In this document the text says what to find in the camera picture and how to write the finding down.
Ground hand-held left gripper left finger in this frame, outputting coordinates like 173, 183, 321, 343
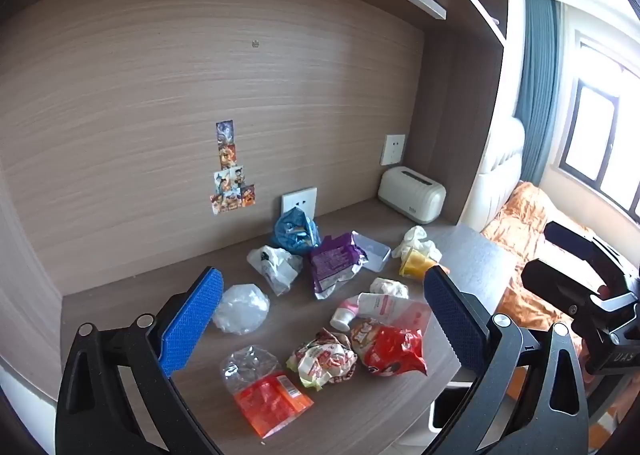
55, 266, 226, 455

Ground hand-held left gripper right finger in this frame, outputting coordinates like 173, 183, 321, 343
422, 265, 591, 455

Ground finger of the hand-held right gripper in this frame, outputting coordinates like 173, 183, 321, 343
543, 220, 640, 293
521, 258, 608, 331

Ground pink transparent bag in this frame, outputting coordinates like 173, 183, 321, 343
372, 297, 432, 336

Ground yellow paper cup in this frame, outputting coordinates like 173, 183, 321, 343
398, 247, 451, 278

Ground red snack bag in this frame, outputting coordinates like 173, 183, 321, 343
350, 317, 428, 377

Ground small white tissue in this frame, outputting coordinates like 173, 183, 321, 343
369, 277, 409, 300

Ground white tube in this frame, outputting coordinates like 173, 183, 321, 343
356, 291, 416, 323

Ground white trash bin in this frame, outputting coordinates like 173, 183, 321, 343
429, 382, 481, 433

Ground clear bag with orange packet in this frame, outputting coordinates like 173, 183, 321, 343
220, 345, 315, 440

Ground small white pink bottle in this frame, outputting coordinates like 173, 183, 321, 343
330, 298, 360, 332

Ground paper wrapper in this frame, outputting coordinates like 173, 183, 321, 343
286, 327, 358, 392

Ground purple snack bag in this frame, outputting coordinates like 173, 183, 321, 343
307, 232, 368, 300

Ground clear crumpled plastic bag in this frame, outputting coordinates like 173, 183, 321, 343
211, 282, 271, 336

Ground silver crumpled plastic bag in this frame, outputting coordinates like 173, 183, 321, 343
246, 245, 304, 297

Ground white padded headboard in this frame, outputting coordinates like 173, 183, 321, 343
472, 118, 526, 233

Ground clear plastic box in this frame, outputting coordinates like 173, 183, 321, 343
351, 230, 392, 273

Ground dark framed window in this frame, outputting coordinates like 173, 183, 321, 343
557, 30, 640, 223

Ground blue snack bag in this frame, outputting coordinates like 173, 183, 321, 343
272, 208, 322, 256

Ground cream tissue box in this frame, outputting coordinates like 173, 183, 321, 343
377, 166, 447, 225

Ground blue curtain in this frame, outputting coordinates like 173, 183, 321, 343
515, 0, 563, 186

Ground cartoon wall stickers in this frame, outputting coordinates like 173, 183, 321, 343
210, 120, 257, 216

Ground white wall socket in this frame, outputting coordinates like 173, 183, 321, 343
381, 134, 406, 167
281, 188, 318, 221

